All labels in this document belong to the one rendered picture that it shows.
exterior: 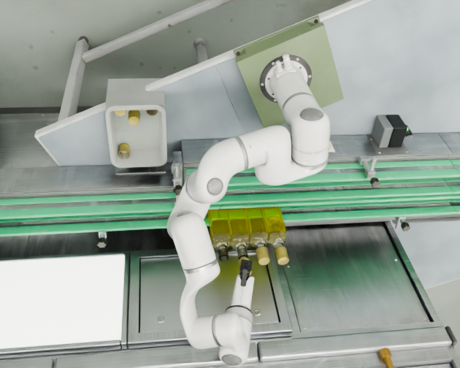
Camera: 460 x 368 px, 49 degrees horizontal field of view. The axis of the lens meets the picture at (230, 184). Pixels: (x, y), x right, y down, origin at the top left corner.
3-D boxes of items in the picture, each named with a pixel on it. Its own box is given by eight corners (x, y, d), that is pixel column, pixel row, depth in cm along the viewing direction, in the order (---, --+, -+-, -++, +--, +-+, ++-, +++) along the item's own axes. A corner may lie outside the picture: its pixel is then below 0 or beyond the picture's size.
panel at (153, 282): (-7, 264, 161) (-37, 362, 135) (-10, 258, 159) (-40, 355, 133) (270, 248, 172) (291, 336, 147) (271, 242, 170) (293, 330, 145)
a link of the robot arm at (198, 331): (221, 254, 123) (246, 334, 125) (176, 263, 128) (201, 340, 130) (208, 266, 116) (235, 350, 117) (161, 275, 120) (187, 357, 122)
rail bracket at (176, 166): (172, 192, 163) (174, 219, 154) (171, 150, 152) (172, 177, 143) (182, 191, 163) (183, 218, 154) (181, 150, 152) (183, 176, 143)
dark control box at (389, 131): (370, 133, 174) (378, 148, 168) (375, 114, 169) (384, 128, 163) (393, 133, 175) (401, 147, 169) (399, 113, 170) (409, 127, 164)
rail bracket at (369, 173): (355, 161, 165) (368, 188, 155) (360, 142, 160) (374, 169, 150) (366, 161, 166) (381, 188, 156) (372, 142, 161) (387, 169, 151)
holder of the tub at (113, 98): (115, 163, 169) (114, 178, 164) (106, 91, 152) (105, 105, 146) (166, 161, 172) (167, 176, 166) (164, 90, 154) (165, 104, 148)
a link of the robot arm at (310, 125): (317, 87, 133) (336, 120, 121) (315, 128, 142) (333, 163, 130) (281, 92, 132) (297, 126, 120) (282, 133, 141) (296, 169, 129)
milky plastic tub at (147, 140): (112, 151, 166) (112, 168, 159) (106, 91, 151) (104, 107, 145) (166, 150, 168) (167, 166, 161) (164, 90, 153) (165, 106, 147)
